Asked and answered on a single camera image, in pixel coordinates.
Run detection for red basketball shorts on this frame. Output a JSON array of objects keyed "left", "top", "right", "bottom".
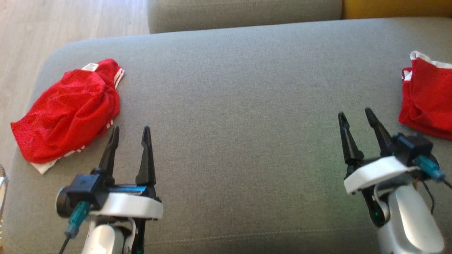
[{"left": 399, "top": 51, "right": 452, "bottom": 140}]

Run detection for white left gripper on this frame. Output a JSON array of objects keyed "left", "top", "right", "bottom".
[{"left": 90, "top": 125, "right": 164, "bottom": 221}]

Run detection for grey sofa back cushion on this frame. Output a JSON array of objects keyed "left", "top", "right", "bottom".
[{"left": 147, "top": 0, "right": 343, "bottom": 34}]

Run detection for teal plug right camera cable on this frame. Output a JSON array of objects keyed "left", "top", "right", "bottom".
[{"left": 416, "top": 155, "right": 452, "bottom": 216}]

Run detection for red basketball jersey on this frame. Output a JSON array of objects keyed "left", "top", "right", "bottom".
[{"left": 10, "top": 59, "right": 125, "bottom": 175}]

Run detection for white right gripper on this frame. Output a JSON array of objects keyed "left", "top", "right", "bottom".
[{"left": 338, "top": 108, "right": 421, "bottom": 195}]

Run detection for white woven laundry basket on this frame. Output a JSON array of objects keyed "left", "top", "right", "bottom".
[{"left": 0, "top": 164, "right": 10, "bottom": 227}]

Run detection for yellow sofa cushion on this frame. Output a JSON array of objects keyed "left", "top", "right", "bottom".
[{"left": 341, "top": 0, "right": 452, "bottom": 20}]

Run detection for grey sofa seat cushion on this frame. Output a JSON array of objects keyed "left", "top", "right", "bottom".
[{"left": 2, "top": 18, "right": 452, "bottom": 254}]

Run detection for teal plug left camera cable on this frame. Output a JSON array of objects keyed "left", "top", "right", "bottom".
[{"left": 58, "top": 201, "right": 91, "bottom": 254}]

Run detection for teal plug camera cable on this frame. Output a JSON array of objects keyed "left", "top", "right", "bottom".
[
  {"left": 416, "top": 155, "right": 452, "bottom": 216},
  {"left": 58, "top": 201, "right": 91, "bottom": 254}
]

